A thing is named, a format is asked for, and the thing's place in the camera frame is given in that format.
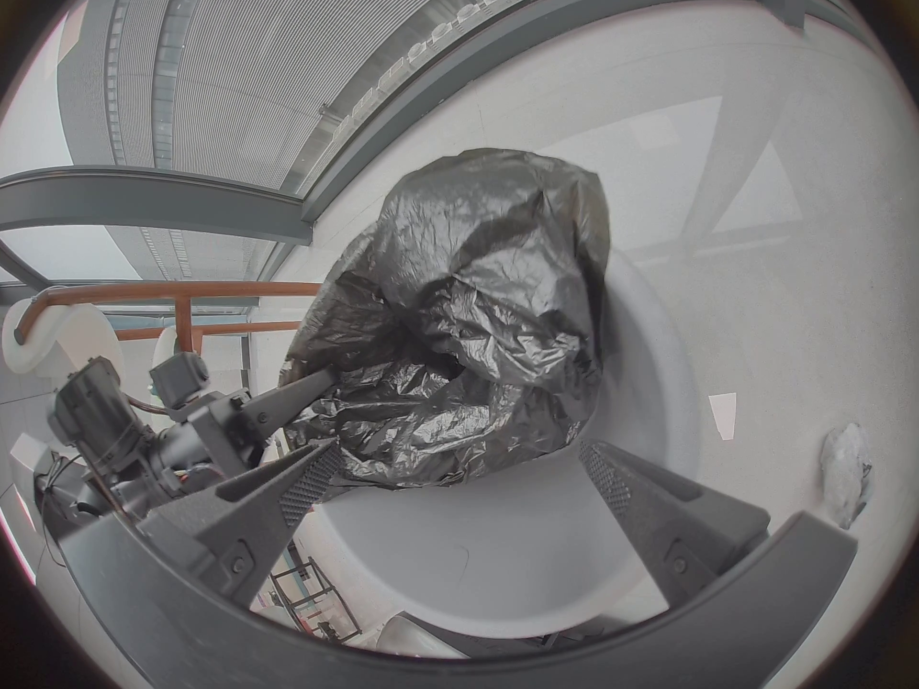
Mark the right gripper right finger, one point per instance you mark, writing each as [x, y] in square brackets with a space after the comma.
[668, 521]

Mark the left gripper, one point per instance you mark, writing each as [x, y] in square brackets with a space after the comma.
[222, 431]

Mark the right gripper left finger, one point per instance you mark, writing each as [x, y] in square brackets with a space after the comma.
[237, 521]

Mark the black plastic bag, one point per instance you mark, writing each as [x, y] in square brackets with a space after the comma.
[474, 327]

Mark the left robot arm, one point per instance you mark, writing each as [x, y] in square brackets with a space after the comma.
[93, 413]

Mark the white trash bin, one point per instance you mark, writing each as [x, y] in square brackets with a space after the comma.
[502, 542]

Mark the crumpled white paper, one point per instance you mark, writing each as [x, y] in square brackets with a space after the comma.
[846, 474]

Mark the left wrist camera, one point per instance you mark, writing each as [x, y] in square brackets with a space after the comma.
[179, 379]

